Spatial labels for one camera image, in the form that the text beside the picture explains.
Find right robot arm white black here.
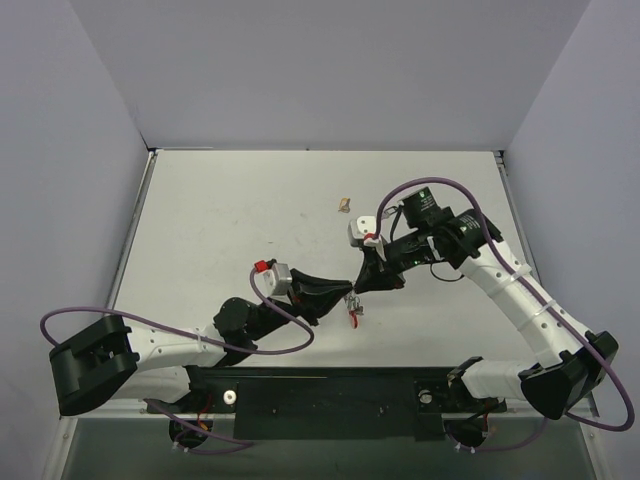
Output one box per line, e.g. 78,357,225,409
348,188,619,420

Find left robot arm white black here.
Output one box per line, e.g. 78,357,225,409
49,263,352,416

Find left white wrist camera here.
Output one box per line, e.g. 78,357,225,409
254,259,293,297

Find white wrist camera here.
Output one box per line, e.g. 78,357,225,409
254,259,293,297
347,216,386,260

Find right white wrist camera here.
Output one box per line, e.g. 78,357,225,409
347,216,386,260

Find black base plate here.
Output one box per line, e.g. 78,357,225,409
150,367,506,441

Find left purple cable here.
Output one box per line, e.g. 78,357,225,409
39,267,316,455

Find purple cable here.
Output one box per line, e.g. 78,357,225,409
375,177,636,455
39,267,316,455

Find aluminium frame rail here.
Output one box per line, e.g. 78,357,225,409
59,374,600,420

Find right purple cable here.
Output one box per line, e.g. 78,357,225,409
375,177,636,455

